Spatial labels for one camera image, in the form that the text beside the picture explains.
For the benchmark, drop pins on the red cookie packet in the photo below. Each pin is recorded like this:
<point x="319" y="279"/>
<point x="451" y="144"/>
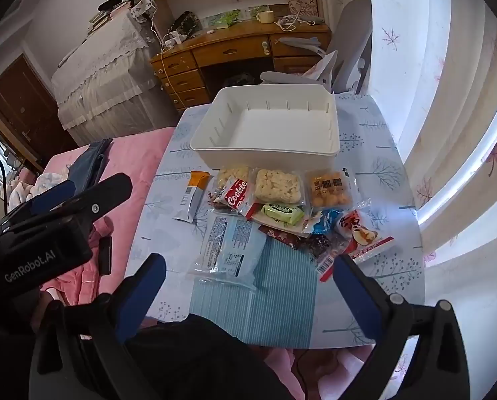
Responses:
<point x="237" y="200"/>

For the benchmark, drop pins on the orange and white bar packet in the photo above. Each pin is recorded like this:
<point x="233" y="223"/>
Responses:
<point x="192" y="200"/>

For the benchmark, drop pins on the pale puffed snack packet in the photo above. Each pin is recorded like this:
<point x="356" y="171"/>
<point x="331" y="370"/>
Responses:
<point x="277" y="185"/>
<point x="232" y="174"/>

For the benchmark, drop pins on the dark packet with barcode label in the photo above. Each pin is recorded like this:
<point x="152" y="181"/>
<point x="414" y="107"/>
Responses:
<point x="319" y="245"/>

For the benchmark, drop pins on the white plastic storage bin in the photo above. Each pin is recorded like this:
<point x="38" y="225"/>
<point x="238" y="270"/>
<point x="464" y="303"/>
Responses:
<point x="273" y="127"/>

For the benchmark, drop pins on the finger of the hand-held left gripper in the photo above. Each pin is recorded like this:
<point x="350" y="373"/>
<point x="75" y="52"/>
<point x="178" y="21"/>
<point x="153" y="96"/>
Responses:
<point x="107" y="193"/>
<point x="55" y="198"/>

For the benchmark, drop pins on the red and white snack packet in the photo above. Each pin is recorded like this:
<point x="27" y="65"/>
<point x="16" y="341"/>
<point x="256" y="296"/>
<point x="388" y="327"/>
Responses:
<point x="361" y="233"/>

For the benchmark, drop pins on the wooden desk with drawers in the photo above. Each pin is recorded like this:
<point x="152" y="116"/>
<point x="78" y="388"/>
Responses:
<point x="232" y="52"/>

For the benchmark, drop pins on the small blue snack packet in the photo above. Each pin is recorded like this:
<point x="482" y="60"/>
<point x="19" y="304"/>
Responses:
<point x="325" y="221"/>

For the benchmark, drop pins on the white power strip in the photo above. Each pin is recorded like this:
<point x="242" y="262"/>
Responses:
<point x="142" y="6"/>

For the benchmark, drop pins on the dark red snowflake packet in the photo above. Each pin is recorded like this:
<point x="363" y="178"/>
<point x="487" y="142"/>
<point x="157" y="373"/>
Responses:
<point x="279" y="235"/>

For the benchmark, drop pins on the brown snack packet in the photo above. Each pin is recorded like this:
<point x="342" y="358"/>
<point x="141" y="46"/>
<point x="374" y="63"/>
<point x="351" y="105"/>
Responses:
<point x="216" y="205"/>

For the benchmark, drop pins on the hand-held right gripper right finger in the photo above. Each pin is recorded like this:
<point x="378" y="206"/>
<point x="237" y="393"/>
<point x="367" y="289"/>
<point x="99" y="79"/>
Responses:
<point x="354" y="300"/>

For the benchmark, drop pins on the black patterned bag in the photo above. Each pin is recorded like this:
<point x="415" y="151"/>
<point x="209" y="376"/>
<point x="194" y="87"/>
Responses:
<point x="186" y="23"/>

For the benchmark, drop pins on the grey office chair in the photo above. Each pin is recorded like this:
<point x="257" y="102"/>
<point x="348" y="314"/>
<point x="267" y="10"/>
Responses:
<point x="350" y="41"/>

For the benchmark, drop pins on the blue striped placemat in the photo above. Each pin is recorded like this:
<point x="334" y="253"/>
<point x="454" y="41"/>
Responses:
<point x="282" y="300"/>

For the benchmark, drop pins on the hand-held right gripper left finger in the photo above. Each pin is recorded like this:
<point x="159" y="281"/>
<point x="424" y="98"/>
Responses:
<point x="148" y="283"/>

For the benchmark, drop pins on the brown wooden door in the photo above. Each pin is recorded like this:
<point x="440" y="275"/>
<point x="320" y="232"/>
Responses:
<point x="28" y="108"/>

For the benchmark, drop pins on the pink blanket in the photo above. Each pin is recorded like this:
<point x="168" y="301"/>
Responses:
<point x="136" y="162"/>

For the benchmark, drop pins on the white lace furniture cover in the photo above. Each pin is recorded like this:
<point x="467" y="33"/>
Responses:
<point x="102" y="79"/>

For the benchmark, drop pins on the large blue and white packet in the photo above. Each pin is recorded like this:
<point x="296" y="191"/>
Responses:
<point x="232" y="250"/>

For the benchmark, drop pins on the person's black trousers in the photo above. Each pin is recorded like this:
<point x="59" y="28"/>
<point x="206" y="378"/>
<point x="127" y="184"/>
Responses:
<point x="202" y="362"/>

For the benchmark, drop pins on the orange ball snack packet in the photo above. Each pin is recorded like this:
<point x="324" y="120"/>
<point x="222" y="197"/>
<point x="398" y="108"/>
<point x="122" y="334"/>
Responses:
<point x="329" y="189"/>

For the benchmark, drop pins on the blue jeans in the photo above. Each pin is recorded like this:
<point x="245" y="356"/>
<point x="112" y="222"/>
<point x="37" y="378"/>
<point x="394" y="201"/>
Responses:
<point x="88" y="162"/>

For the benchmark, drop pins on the pale yellow mug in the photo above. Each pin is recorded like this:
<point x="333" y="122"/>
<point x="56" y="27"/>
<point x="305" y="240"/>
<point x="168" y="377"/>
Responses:
<point x="266" y="16"/>

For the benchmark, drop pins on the green snack packet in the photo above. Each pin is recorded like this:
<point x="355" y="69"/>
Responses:
<point x="282" y="213"/>

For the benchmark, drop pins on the leaf print curtain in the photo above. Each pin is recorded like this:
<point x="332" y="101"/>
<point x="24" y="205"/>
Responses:
<point x="440" y="91"/>

